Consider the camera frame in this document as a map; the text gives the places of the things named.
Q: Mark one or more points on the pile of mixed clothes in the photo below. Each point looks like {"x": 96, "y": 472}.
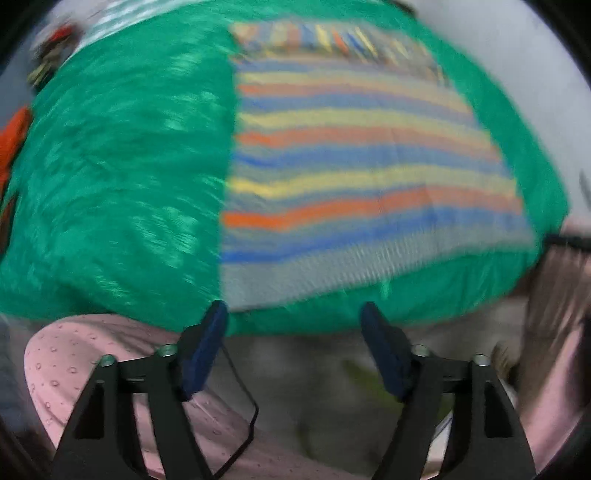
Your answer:
{"x": 53, "y": 53}

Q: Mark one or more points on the orange cloth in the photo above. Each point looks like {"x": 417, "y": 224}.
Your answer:
{"x": 14, "y": 143}

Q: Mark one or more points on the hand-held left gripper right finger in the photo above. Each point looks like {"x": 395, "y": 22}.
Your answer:
{"x": 385, "y": 350}

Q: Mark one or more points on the person's left leg pink pajama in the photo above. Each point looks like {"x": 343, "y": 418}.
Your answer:
{"x": 69, "y": 360}

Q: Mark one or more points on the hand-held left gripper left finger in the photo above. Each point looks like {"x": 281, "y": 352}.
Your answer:
{"x": 205, "y": 350}

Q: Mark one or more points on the striped knit sweater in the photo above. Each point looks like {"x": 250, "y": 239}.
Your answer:
{"x": 369, "y": 161}

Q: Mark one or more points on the green checked bed sheet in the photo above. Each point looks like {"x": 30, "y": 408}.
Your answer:
{"x": 111, "y": 21}

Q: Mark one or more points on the green bed blanket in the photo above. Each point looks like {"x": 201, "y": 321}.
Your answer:
{"x": 129, "y": 184}

